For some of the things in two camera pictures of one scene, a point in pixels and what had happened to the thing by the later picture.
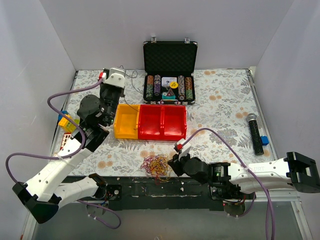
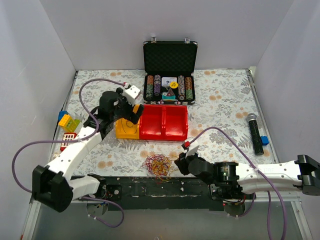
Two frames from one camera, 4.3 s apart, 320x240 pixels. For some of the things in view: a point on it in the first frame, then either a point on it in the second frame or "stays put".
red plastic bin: x=150 y=126 stays put
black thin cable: x=132 y=85 → x=127 y=126
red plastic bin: x=174 y=122 stays put
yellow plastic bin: x=126 y=122 stays put
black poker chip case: x=169 y=68 stays put
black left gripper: x=110 y=88 → x=130 y=111
